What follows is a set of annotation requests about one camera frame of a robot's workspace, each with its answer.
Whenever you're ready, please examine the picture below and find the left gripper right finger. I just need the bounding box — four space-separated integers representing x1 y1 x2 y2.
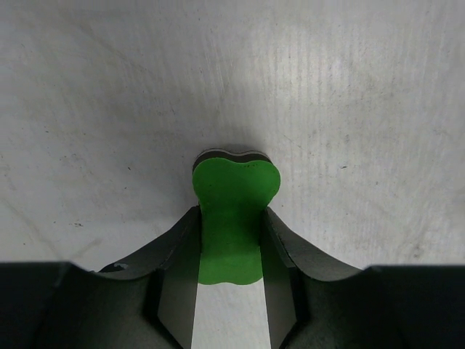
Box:
260 209 464 348

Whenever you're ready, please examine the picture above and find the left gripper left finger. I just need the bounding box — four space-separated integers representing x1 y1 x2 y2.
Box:
1 206 201 348

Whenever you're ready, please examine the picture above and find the green bone-shaped eraser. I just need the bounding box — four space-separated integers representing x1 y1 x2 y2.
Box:
192 148 280 285

